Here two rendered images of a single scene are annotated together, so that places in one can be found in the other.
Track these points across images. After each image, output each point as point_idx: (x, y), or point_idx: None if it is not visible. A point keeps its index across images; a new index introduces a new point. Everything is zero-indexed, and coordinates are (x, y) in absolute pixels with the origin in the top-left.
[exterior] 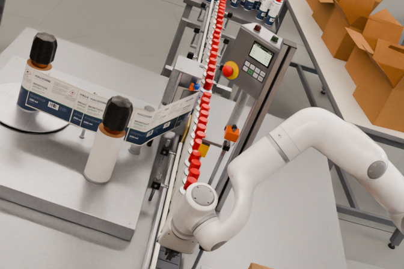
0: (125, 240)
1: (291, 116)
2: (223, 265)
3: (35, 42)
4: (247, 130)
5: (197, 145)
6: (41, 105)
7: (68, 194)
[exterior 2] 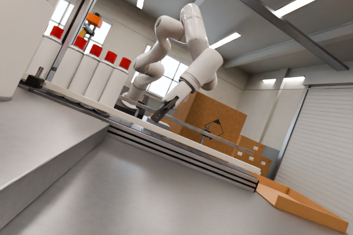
0: (102, 141)
1: (194, 7)
2: None
3: None
4: (82, 20)
5: (62, 32)
6: None
7: (41, 126)
